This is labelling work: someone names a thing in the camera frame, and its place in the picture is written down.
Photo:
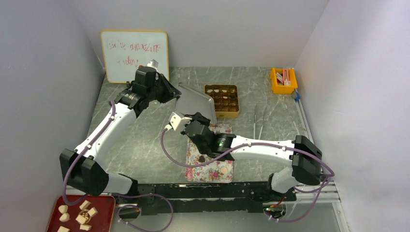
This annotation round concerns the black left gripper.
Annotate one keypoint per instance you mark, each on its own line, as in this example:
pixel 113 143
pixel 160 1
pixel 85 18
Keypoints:
pixel 171 92

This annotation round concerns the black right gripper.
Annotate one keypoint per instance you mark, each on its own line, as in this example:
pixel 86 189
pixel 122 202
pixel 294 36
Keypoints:
pixel 198 118

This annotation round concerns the silver tin lid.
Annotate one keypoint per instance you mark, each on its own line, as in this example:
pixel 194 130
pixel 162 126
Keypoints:
pixel 192 101

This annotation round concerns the gold chocolate tin box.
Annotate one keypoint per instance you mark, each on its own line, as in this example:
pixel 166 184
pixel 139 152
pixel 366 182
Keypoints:
pixel 226 100

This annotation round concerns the floral rectangular tray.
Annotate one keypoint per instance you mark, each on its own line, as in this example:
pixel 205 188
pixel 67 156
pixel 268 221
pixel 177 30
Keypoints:
pixel 210 173

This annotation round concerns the metal tongs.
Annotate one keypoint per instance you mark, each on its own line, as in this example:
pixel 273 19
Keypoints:
pixel 258 124

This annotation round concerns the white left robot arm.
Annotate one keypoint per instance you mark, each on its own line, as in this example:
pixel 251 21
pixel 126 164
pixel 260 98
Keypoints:
pixel 82 168

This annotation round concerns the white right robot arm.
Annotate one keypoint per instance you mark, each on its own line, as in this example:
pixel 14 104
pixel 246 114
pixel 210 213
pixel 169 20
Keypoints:
pixel 300 157

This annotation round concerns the dark chocolate lower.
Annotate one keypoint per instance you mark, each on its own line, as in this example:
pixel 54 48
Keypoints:
pixel 201 159

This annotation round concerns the whiteboard with red writing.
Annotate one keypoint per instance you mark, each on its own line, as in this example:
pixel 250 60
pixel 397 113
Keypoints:
pixel 125 50

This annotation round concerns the orange parts bin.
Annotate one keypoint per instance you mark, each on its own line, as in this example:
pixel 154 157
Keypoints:
pixel 283 80

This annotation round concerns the red tray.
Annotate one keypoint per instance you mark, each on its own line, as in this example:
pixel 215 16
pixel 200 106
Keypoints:
pixel 93 214

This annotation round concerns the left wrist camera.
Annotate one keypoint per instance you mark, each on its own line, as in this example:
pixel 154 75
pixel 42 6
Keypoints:
pixel 153 64

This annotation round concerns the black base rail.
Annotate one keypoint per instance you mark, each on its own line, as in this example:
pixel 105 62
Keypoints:
pixel 206 197

